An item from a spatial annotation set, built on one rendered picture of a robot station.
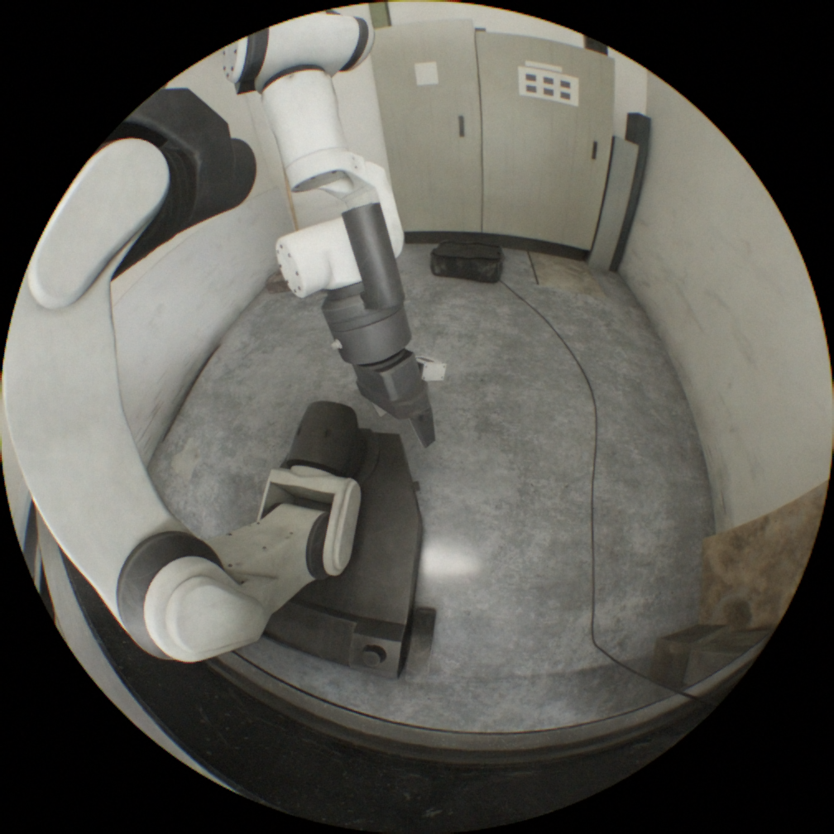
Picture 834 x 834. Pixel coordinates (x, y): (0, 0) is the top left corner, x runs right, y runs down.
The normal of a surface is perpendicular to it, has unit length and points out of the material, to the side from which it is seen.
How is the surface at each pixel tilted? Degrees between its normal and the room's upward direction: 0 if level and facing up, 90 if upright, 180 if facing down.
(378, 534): 0
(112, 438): 90
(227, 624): 90
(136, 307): 90
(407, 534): 0
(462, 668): 0
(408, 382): 74
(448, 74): 90
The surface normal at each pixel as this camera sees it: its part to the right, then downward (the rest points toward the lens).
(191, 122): 0.99, 0.05
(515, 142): -0.19, 0.84
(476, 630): -0.10, -0.52
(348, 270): 0.65, 0.40
